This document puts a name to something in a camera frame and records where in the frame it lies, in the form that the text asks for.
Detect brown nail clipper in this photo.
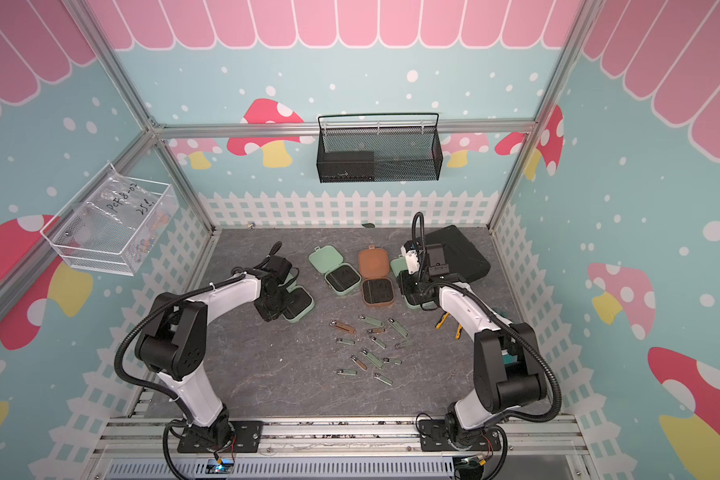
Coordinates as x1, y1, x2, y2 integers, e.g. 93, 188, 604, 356
329, 320, 356, 335

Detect brown nail clipper low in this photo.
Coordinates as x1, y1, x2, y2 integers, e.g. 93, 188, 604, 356
350, 355, 368, 371

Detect front aluminium rail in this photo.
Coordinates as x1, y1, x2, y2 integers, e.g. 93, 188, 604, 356
93, 415, 588, 458

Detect black wire wall basket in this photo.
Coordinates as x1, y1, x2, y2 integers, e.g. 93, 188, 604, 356
317, 112, 444, 182

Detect green case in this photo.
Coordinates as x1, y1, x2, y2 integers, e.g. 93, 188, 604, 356
308, 245, 361, 296
282, 270, 315, 324
390, 256, 421, 310

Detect black plastic tool case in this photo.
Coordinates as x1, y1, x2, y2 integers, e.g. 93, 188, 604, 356
425, 225, 491, 283

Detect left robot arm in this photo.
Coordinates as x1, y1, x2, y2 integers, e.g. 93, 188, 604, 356
113, 241, 292, 451

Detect white wire wall basket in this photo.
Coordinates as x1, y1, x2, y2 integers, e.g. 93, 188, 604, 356
40, 163, 175, 277

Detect yellow handled pliers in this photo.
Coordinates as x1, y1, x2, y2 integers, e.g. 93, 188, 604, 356
435, 311, 464, 341

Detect brown case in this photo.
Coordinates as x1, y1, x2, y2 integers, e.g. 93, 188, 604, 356
358, 246, 394, 307

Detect green work glove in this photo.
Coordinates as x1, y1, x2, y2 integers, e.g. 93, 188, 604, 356
497, 310, 517, 365

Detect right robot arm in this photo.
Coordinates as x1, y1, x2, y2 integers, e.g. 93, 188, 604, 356
401, 240, 562, 449

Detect green nail clipper large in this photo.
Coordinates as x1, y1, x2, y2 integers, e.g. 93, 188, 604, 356
388, 318, 410, 339

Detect black box in basket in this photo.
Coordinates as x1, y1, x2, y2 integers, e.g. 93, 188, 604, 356
317, 151, 375, 183

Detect green nail clipper low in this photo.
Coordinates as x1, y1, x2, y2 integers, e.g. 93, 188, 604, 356
373, 373, 393, 386

